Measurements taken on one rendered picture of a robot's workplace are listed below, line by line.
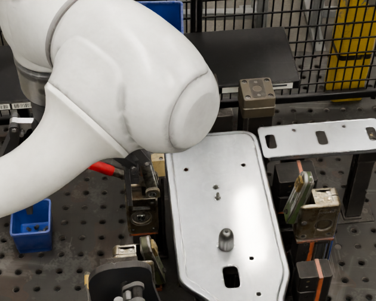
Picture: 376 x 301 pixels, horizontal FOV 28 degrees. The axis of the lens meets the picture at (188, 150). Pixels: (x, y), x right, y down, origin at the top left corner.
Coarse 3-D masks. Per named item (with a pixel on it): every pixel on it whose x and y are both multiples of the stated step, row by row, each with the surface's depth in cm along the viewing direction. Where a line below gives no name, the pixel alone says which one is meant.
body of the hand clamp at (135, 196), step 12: (132, 192) 156; (144, 192) 158; (132, 204) 156; (144, 204) 156; (156, 204) 157; (132, 216) 159; (144, 216) 159; (156, 216) 160; (132, 228) 162; (144, 228) 162; (156, 228) 163; (156, 288) 180
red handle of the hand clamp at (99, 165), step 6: (96, 162) 149; (102, 162) 150; (90, 168) 149; (96, 168) 150; (102, 168) 150; (108, 168) 151; (114, 168) 151; (108, 174) 151; (114, 174) 152; (120, 174) 152; (144, 186) 156
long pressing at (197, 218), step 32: (192, 160) 169; (224, 160) 169; (256, 160) 169; (192, 192) 163; (224, 192) 163; (256, 192) 163; (192, 224) 157; (224, 224) 157; (256, 224) 157; (192, 256) 151; (224, 256) 151; (256, 256) 151; (192, 288) 146; (224, 288) 146; (256, 288) 146
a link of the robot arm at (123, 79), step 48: (96, 0) 70; (96, 48) 67; (144, 48) 65; (192, 48) 67; (48, 96) 68; (96, 96) 66; (144, 96) 64; (192, 96) 65; (48, 144) 68; (96, 144) 68; (144, 144) 67; (192, 144) 68; (0, 192) 68; (48, 192) 70
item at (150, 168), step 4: (152, 164) 154; (140, 168) 150; (144, 168) 150; (148, 168) 150; (152, 168) 154; (144, 172) 151; (148, 172) 151; (152, 172) 151; (144, 176) 152; (148, 176) 152; (152, 176) 152; (144, 180) 153; (148, 180) 153; (152, 180) 153; (156, 180) 157; (148, 184) 153; (152, 184) 154; (156, 184) 158
